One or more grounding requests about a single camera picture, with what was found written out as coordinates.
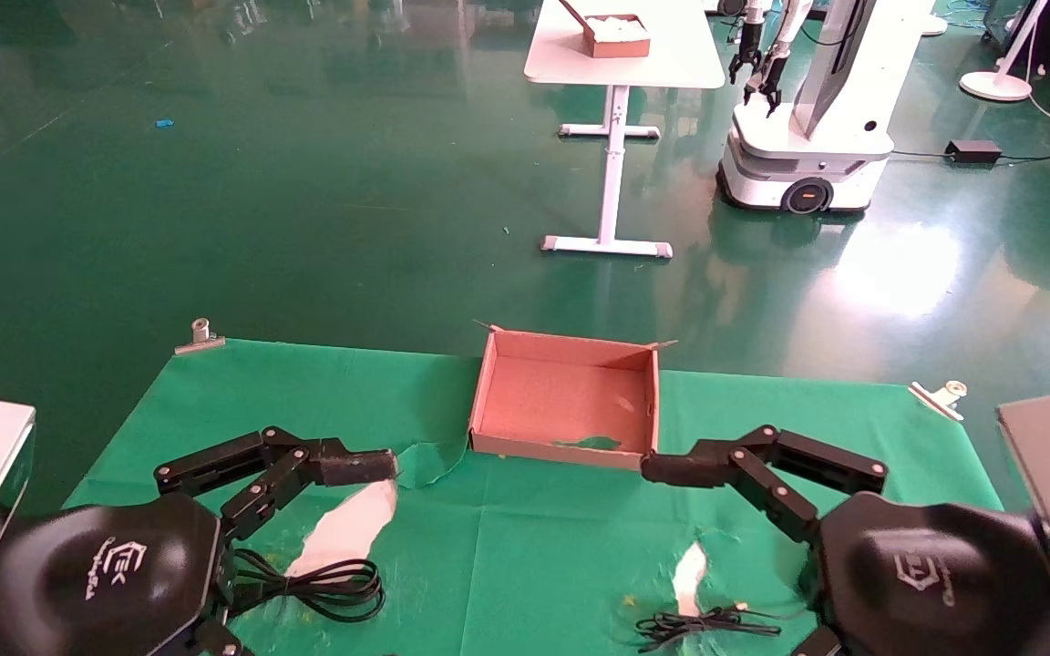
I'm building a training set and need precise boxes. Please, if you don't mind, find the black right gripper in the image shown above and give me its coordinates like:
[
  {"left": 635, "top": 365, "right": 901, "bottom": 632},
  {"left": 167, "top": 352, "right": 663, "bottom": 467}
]
[{"left": 641, "top": 424, "right": 1050, "bottom": 656}]

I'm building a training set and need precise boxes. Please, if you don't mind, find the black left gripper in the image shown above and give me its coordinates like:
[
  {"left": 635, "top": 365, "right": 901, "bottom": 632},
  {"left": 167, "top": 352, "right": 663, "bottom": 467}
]
[{"left": 0, "top": 425, "right": 399, "bottom": 656}]

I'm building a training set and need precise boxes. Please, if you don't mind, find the thick black power cable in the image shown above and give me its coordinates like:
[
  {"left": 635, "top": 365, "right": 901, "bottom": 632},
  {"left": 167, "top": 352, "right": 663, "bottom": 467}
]
[{"left": 222, "top": 547, "right": 387, "bottom": 624}]

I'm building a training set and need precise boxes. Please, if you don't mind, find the open brown cardboard box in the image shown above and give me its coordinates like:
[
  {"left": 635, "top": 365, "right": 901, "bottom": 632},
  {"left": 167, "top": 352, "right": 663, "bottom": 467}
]
[{"left": 468, "top": 321, "right": 679, "bottom": 472}]

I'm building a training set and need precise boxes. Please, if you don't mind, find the small cardboard box with foam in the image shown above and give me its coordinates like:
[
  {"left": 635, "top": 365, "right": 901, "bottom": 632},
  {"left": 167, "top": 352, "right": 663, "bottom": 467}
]
[{"left": 560, "top": 0, "right": 653, "bottom": 59}]

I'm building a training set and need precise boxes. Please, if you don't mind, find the green table cloth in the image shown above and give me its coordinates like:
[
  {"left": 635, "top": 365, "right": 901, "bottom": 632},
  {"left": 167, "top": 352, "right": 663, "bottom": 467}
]
[{"left": 63, "top": 339, "right": 1005, "bottom": 656}]

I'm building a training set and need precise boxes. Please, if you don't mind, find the metal cloth clip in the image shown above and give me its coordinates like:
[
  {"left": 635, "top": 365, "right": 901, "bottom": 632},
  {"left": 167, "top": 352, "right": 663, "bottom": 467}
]
[
  {"left": 173, "top": 317, "right": 226, "bottom": 355},
  {"left": 909, "top": 380, "right": 969, "bottom": 423}
]

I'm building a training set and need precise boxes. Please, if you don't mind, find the white wheeled background robot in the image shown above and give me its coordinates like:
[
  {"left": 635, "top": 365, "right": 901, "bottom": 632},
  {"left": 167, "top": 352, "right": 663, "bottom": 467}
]
[{"left": 716, "top": 0, "right": 938, "bottom": 216}]

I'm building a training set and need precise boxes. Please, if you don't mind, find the black power adapter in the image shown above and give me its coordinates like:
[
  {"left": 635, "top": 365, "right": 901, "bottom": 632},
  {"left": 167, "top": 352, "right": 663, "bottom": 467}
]
[{"left": 944, "top": 138, "right": 1004, "bottom": 166}]

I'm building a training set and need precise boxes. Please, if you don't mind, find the white background table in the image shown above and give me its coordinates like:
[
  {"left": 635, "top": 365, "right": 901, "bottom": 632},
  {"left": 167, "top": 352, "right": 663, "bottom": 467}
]
[{"left": 523, "top": 0, "right": 727, "bottom": 260}]

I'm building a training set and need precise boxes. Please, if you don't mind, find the white floor stand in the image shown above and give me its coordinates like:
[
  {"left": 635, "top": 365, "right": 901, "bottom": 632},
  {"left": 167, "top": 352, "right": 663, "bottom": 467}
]
[{"left": 959, "top": 0, "right": 1050, "bottom": 102}]

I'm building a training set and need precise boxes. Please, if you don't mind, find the thin black bundled cable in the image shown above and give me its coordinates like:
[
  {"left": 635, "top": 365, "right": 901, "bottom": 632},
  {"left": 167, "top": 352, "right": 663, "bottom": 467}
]
[{"left": 633, "top": 601, "right": 787, "bottom": 654}]

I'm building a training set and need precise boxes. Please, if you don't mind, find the black floor cable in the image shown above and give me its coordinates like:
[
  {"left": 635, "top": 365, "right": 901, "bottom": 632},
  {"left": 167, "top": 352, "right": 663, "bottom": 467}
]
[{"left": 890, "top": 137, "right": 1050, "bottom": 167}]

